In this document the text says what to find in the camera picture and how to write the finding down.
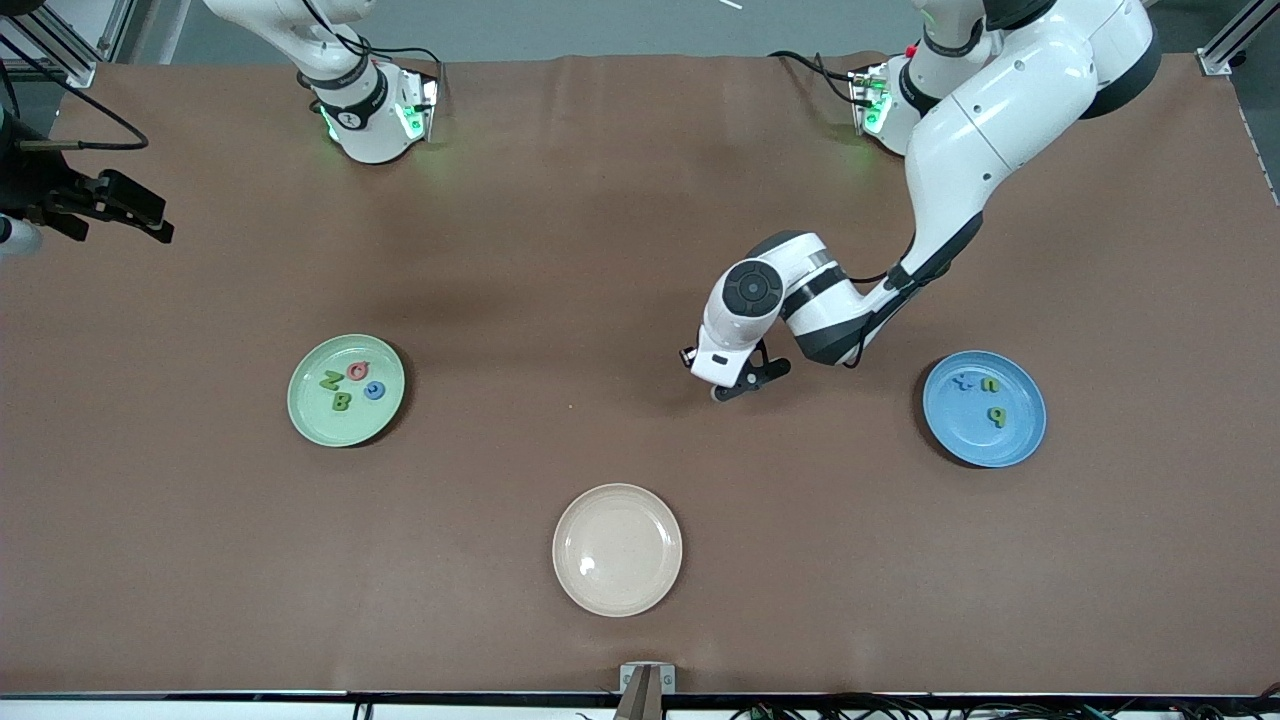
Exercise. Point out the aluminium frame post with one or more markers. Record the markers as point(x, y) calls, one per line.
point(118, 25)
point(1215, 60)
point(80, 72)

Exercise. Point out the green capital letter N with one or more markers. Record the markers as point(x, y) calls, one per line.
point(331, 380)

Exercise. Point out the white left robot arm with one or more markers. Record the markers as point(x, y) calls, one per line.
point(1000, 100)

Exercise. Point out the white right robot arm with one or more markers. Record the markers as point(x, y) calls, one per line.
point(370, 130)

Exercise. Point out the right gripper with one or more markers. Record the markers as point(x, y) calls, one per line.
point(38, 186)

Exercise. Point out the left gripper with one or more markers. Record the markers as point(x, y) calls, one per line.
point(685, 355)

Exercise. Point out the blue plate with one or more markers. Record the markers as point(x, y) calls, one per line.
point(970, 440)

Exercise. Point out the beige plate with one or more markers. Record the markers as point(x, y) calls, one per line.
point(617, 550)

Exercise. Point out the pink capital letter G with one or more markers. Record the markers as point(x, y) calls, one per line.
point(351, 371)

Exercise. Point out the tan camera support pole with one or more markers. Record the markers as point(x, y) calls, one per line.
point(640, 705)

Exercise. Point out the grey metal bracket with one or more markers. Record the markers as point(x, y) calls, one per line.
point(668, 672)

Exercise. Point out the blue capital letter G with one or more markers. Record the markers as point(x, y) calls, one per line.
point(368, 390)

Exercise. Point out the green plate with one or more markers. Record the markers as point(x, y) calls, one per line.
point(330, 430)

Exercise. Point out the base connector box green light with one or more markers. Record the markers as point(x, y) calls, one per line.
point(870, 100)
point(420, 100)

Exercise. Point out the brown table cover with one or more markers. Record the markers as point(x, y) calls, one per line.
point(560, 250)

